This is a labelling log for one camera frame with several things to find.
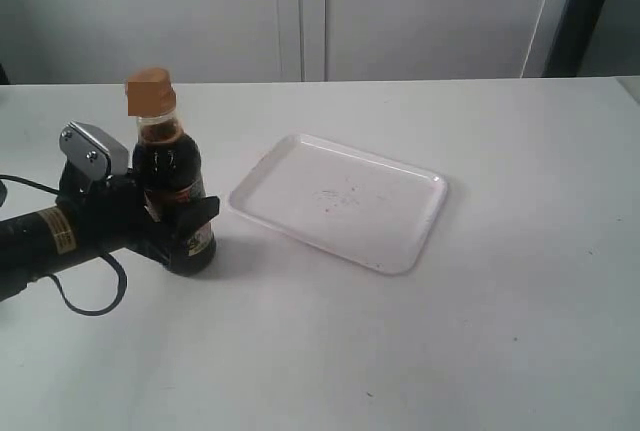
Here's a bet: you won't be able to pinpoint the black cable loop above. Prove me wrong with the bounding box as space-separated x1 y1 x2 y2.
0 175 129 317

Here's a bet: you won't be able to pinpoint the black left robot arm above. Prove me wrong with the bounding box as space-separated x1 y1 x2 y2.
1 163 220 311

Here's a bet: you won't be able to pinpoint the white cabinet doors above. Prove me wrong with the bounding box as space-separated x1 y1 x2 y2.
1 0 567 84

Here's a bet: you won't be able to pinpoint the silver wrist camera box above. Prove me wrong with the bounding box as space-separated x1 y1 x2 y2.
59 121 129 193

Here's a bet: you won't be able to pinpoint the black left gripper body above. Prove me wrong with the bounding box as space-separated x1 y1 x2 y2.
54 160 186 270

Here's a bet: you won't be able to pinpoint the white plastic tray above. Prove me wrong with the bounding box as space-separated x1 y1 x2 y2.
227 134 448 276

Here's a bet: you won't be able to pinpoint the black vertical post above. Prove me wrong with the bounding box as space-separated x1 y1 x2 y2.
542 0 606 78

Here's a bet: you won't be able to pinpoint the dark soy sauce bottle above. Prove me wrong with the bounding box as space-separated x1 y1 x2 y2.
125 67 216 276

